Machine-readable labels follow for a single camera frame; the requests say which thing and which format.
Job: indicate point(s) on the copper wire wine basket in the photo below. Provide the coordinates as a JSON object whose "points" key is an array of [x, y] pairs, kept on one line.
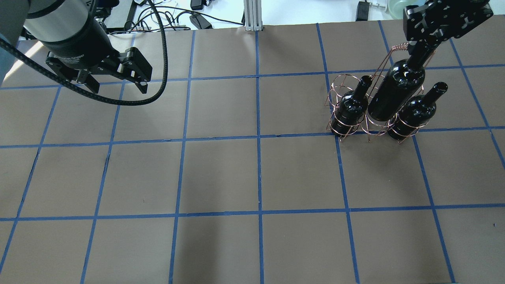
{"points": [[368, 125]]}

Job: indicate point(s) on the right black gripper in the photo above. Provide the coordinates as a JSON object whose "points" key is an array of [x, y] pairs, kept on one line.
{"points": [[453, 17]]}

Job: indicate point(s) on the dark wine bottle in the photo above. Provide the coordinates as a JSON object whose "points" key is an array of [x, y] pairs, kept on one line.
{"points": [[402, 80]]}

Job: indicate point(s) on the aluminium frame post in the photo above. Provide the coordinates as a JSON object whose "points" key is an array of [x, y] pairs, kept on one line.
{"points": [[253, 15]]}

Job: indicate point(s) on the green glass plate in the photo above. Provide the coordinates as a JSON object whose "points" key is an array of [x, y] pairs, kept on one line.
{"points": [[396, 7]]}

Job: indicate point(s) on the dark bottle in basket left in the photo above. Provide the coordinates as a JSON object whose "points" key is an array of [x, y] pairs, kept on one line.
{"points": [[349, 112]]}

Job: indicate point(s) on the dark bottle in basket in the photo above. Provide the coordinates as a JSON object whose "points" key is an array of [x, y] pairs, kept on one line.
{"points": [[349, 112], [416, 113]]}

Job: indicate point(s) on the dark bottle in basket right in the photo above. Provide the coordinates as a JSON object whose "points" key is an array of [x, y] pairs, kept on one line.
{"points": [[416, 113]]}

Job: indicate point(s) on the black power adapter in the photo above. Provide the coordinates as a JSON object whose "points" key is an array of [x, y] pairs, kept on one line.
{"points": [[200, 22]]}

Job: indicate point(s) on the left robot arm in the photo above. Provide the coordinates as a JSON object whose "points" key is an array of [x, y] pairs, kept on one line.
{"points": [[14, 13]]}

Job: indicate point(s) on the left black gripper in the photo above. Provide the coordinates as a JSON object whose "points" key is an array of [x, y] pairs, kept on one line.
{"points": [[81, 44]]}

